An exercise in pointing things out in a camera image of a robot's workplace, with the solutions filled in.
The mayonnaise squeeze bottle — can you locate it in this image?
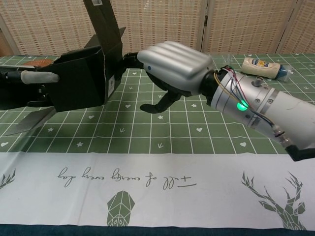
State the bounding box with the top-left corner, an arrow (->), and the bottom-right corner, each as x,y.
240,58 -> 293,81

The green grid tablecloth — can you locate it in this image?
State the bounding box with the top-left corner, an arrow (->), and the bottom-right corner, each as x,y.
0,53 -> 315,236

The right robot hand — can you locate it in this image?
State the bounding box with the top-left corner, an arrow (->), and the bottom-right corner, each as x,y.
123,41 -> 214,114

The black cardboard box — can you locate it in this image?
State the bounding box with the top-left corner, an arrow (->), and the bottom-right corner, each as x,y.
3,0 -> 127,137

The round woven brown coaster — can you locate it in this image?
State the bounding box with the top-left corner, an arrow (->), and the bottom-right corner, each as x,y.
23,59 -> 54,66

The bamboo folding screen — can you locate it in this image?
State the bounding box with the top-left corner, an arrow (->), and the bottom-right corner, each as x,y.
0,0 -> 315,57

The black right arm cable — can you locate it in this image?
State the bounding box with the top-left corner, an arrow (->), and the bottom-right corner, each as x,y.
285,144 -> 315,162

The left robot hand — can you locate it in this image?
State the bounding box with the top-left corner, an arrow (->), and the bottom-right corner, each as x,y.
0,70 -> 60,110

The clear plastic cup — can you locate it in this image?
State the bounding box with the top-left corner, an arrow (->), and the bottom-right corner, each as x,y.
221,54 -> 234,68

